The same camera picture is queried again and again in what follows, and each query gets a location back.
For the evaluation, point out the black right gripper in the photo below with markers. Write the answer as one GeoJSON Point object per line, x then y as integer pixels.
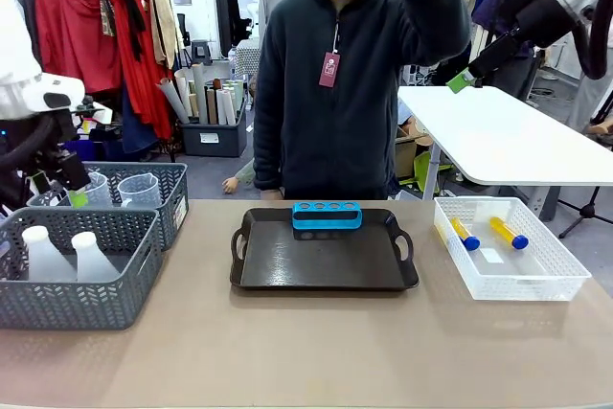
{"type": "Point", "coordinates": [546, 16]}

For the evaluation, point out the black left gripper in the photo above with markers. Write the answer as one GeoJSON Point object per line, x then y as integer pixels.
{"type": "Point", "coordinates": [72, 172]}

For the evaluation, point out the white plastic conical flask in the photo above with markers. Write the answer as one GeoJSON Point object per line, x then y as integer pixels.
{"type": "Point", "coordinates": [45, 258]}
{"type": "Point", "coordinates": [93, 260]}

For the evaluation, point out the clear plastic measuring beaker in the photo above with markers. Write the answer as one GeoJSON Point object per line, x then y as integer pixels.
{"type": "Point", "coordinates": [139, 191]}
{"type": "Point", "coordinates": [98, 188]}

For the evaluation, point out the yellow tube with blue cap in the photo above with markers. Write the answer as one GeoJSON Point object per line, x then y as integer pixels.
{"type": "Point", "coordinates": [508, 233]}
{"type": "Point", "coordinates": [464, 233]}

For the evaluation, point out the person's left forearm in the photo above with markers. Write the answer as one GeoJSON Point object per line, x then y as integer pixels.
{"type": "Point", "coordinates": [438, 11]}

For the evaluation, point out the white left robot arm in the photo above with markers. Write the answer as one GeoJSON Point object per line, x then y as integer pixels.
{"type": "Point", "coordinates": [29, 88]}

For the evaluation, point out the person's right forearm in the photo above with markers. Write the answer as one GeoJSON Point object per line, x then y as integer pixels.
{"type": "Point", "coordinates": [268, 150]}

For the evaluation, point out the person's right hand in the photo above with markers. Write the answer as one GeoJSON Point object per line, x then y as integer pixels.
{"type": "Point", "coordinates": [273, 194]}

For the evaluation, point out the white side table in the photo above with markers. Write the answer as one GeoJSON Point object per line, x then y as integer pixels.
{"type": "Point", "coordinates": [503, 136]}

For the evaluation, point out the grey woven plastic basket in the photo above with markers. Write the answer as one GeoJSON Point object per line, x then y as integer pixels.
{"type": "Point", "coordinates": [72, 303]}
{"type": "Point", "coordinates": [172, 188]}

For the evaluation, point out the cardboard box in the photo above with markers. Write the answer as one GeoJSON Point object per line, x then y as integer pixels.
{"type": "Point", "coordinates": [407, 150]}

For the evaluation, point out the green plastic seat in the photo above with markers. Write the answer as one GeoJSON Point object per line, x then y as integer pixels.
{"type": "Point", "coordinates": [426, 167]}

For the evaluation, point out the red hanging garment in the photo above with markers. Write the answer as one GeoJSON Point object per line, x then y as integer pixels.
{"type": "Point", "coordinates": [76, 40]}
{"type": "Point", "coordinates": [143, 88]}

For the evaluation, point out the white paper roll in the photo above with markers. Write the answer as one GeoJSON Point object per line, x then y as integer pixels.
{"type": "Point", "coordinates": [225, 107]}
{"type": "Point", "coordinates": [173, 100]}

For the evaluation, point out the grey storage bin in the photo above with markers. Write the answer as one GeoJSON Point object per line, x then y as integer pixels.
{"type": "Point", "coordinates": [213, 138]}

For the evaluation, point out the dark red hanging tag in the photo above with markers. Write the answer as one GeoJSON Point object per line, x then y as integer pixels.
{"type": "Point", "coordinates": [329, 70]}

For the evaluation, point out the grey paper roll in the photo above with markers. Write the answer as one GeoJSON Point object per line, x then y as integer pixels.
{"type": "Point", "coordinates": [200, 93]}

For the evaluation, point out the brown paper roll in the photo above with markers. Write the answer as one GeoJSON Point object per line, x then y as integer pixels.
{"type": "Point", "coordinates": [211, 105]}

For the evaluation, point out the person in dark fleece jacket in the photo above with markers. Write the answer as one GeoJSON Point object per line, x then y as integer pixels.
{"type": "Point", "coordinates": [335, 141]}

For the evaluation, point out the black tripod stand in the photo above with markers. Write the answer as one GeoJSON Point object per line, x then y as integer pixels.
{"type": "Point", "coordinates": [586, 210]}

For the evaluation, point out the patterned brown scarf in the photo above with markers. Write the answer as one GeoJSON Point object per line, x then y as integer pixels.
{"type": "Point", "coordinates": [107, 14]}

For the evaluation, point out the black hanging scarf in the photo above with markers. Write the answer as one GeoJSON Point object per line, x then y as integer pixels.
{"type": "Point", "coordinates": [134, 16]}

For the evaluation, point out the beige hanging garment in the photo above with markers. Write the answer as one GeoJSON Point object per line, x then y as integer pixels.
{"type": "Point", "coordinates": [167, 26]}

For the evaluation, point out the grey plastic stool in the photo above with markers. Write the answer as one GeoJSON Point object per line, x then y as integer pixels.
{"type": "Point", "coordinates": [201, 51]}

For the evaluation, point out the white perforated plastic basket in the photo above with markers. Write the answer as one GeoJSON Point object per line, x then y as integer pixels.
{"type": "Point", "coordinates": [522, 279]}

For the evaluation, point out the blue test tube rack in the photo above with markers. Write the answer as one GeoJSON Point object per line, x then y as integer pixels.
{"type": "Point", "coordinates": [325, 222]}

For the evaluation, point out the dark brown serving tray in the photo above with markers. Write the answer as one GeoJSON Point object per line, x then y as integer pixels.
{"type": "Point", "coordinates": [321, 260]}

